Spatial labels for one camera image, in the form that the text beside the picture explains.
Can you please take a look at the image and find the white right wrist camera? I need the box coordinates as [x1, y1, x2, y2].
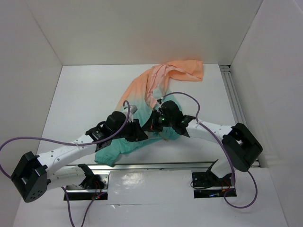
[153, 97, 164, 113]

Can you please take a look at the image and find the aluminium front rail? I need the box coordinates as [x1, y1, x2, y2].
[66, 161, 261, 171]

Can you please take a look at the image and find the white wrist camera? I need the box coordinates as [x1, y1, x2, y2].
[153, 97, 164, 113]
[126, 105, 138, 122]

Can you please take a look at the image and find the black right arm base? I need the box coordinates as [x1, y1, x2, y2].
[190, 160, 237, 199]

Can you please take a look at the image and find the aluminium side rail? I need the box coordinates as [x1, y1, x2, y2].
[219, 65, 263, 172]

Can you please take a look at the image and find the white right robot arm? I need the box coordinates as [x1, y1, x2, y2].
[143, 101, 263, 185]

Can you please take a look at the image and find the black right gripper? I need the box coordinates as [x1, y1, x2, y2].
[142, 109, 175, 132]

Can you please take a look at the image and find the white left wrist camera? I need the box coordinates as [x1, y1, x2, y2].
[126, 105, 138, 122]

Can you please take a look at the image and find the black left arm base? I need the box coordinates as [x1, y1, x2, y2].
[65, 164, 109, 201]

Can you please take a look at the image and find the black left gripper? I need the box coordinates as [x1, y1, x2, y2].
[111, 118, 148, 142]

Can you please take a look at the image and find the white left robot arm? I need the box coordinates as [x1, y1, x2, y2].
[11, 111, 148, 203]

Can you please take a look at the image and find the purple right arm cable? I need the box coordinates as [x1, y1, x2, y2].
[160, 92, 258, 209]

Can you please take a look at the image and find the teal and orange jacket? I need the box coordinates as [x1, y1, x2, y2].
[95, 60, 204, 166]

